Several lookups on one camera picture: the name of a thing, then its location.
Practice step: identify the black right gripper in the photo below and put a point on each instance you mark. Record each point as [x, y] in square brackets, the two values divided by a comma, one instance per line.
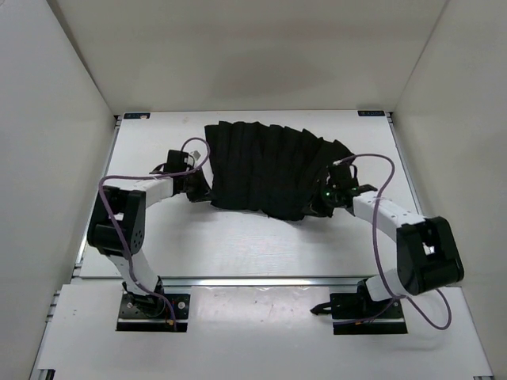
[326, 211]

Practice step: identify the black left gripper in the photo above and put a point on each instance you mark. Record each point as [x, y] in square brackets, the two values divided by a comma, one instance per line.
[203, 192]

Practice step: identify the black pleated skirt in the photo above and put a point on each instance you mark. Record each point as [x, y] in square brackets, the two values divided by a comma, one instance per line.
[272, 169]

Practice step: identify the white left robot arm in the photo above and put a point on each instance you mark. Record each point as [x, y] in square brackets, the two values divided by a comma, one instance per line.
[117, 227]

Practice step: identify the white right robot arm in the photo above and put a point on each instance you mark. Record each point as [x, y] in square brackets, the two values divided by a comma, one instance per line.
[427, 256]

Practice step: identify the right corner label sticker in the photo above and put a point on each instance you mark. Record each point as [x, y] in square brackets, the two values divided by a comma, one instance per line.
[371, 113]

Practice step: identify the corner label sticker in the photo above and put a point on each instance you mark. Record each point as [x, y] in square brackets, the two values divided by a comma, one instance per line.
[371, 113]
[136, 116]

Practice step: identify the left corner label sticker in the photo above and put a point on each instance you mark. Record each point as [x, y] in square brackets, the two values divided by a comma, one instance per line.
[136, 116]

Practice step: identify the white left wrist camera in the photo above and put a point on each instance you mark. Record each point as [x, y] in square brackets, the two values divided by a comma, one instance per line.
[195, 155]

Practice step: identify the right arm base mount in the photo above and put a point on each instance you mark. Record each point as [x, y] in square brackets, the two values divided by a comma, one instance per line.
[355, 315]

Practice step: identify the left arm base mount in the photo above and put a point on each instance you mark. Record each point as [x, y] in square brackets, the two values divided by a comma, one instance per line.
[135, 316]

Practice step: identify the aluminium table rail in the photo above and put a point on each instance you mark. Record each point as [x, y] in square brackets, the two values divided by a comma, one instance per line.
[284, 281]

